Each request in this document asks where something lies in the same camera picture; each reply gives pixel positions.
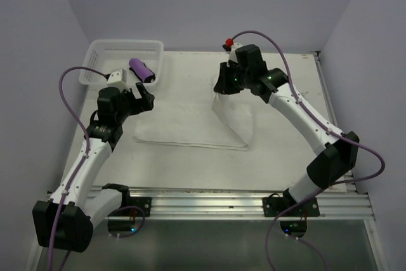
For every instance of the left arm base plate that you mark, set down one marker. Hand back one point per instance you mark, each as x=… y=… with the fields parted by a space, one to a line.
x=143 y=203

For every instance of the white plastic basket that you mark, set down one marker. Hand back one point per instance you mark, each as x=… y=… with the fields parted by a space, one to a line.
x=106 y=55

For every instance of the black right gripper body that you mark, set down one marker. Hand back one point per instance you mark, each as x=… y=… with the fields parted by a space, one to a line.
x=243 y=77

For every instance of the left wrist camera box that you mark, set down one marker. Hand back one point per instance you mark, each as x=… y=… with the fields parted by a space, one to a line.
x=117 y=78

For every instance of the aluminium mounting rail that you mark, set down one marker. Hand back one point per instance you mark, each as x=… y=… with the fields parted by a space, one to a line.
x=173 y=204

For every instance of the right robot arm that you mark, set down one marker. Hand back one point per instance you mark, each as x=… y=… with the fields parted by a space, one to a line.
x=336 y=152

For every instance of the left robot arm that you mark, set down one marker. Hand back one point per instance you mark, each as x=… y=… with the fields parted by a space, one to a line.
x=68 y=218

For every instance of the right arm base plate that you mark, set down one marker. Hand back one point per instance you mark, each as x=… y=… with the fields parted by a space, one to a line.
x=274 y=204

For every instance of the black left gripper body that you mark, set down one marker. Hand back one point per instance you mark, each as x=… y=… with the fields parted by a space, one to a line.
x=129 y=105

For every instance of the purple and black towel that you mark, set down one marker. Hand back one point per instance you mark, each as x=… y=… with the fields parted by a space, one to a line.
x=141 y=71

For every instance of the white towel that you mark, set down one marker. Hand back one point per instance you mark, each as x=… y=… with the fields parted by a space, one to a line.
x=216 y=121

